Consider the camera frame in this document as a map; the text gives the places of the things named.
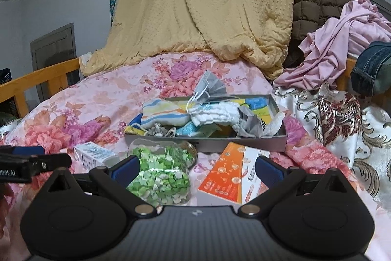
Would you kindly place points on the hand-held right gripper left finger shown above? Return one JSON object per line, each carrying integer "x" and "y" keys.
{"x": 125, "y": 170}

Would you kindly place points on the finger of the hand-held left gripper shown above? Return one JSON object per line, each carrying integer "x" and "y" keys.
{"x": 52, "y": 161}
{"x": 21, "y": 150}

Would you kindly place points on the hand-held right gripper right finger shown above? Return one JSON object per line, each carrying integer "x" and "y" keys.
{"x": 270, "y": 170}

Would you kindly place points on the grey box with cartoon print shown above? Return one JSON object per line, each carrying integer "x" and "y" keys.
{"x": 213, "y": 144}

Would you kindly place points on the pastel striped sock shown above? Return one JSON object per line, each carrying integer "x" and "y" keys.
{"x": 165, "y": 112}

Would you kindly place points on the white ruffled muslin cloth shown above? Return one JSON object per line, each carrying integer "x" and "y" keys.
{"x": 213, "y": 114}

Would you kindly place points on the grey face mask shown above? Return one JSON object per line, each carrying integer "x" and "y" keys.
{"x": 210, "y": 86}

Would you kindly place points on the small white carton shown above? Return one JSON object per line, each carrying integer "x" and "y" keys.
{"x": 94, "y": 154}

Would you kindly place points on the glass jar of green stars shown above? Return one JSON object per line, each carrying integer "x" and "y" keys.
{"x": 162, "y": 169}

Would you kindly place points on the black plastic crate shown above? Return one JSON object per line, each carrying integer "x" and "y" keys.
{"x": 6, "y": 108}
{"x": 5, "y": 77}

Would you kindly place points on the orange and white box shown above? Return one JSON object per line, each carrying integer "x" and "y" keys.
{"x": 223, "y": 175}

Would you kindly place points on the white gold patterned bedspread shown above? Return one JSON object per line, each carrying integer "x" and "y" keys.
{"x": 351, "y": 126}

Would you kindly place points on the grey door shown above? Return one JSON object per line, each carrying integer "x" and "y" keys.
{"x": 52, "y": 47}

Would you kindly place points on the pink garment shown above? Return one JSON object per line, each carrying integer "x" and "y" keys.
{"x": 330, "y": 50}

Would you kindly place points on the blue jeans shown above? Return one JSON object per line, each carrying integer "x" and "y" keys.
{"x": 372, "y": 68}

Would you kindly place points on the yellow quilt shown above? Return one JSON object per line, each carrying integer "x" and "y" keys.
{"x": 198, "y": 4}

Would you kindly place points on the wooden bed rail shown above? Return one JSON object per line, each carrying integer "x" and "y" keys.
{"x": 39, "y": 74}
{"x": 345, "y": 74}

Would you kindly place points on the teal patterned wall hanging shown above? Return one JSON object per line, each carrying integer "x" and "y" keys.
{"x": 113, "y": 8}

